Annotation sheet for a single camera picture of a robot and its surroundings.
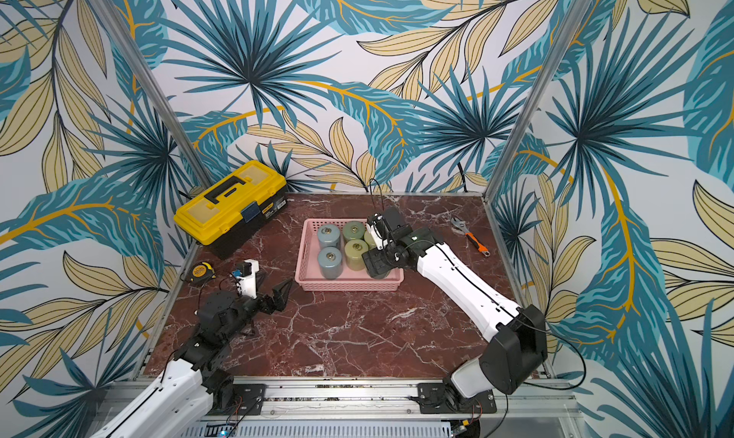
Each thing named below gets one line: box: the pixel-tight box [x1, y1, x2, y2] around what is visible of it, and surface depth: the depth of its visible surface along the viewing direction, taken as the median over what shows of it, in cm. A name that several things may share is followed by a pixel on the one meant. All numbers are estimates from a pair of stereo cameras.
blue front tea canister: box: [318, 245, 344, 281], surface depth 93 cm
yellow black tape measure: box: [186, 261, 217, 285], surface depth 95 cm
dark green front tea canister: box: [368, 267, 393, 280], surface depth 72 cm
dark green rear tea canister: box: [342, 219, 367, 241], surface depth 100 cm
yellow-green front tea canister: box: [344, 239, 369, 271], surface depth 95 cm
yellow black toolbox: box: [172, 160, 288, 260], surface depth 96 cm
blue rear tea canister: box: [317, 223, 342, 248], surface depth 99 cm
